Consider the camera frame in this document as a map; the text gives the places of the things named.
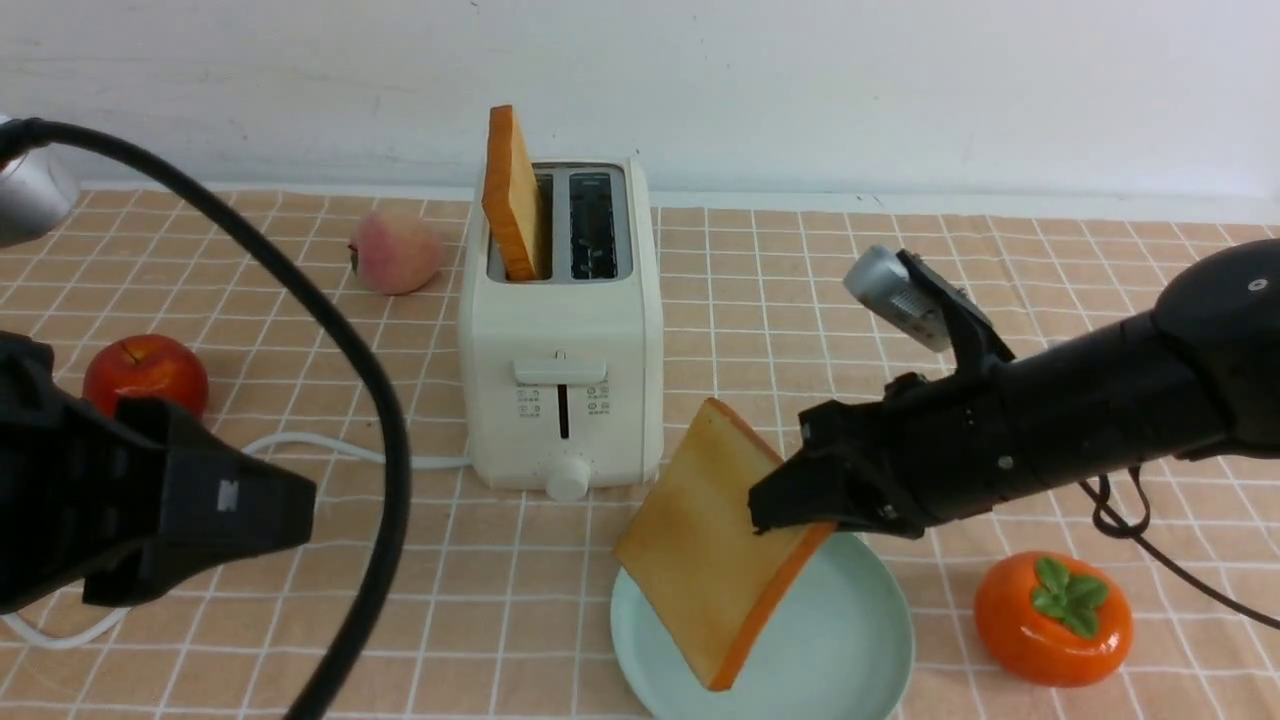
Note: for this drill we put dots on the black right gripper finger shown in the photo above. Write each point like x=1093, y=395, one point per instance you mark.
x=817, y=486

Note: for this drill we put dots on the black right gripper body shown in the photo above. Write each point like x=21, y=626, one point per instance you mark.
x=925, y=455

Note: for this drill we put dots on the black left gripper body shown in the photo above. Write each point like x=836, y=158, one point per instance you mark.
x=131, y=505

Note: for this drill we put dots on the toast slice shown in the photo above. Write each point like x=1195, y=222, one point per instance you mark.
x=692, y=549
x=517, y=216

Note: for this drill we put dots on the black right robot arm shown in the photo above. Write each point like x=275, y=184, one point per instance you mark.
x=1196, y=376

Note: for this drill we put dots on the red apple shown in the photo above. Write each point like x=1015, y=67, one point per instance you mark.
x=147, y=365

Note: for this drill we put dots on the light green plate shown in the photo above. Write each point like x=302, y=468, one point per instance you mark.
x=841, y=645

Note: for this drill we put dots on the orange persimmon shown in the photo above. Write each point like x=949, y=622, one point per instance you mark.
x=1053, y=620

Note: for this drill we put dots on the white two-slot toaster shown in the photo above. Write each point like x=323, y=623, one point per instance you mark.
x=563, y=379

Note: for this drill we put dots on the pink peach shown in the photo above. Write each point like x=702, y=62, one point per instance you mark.
x=394, y=253

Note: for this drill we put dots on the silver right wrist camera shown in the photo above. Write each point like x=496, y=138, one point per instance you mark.
x=902, y=290

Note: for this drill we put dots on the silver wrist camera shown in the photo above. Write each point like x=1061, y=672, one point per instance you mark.
x=902, y=290
x=38, y=192

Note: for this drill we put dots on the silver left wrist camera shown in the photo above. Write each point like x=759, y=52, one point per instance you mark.
x=38, y=192

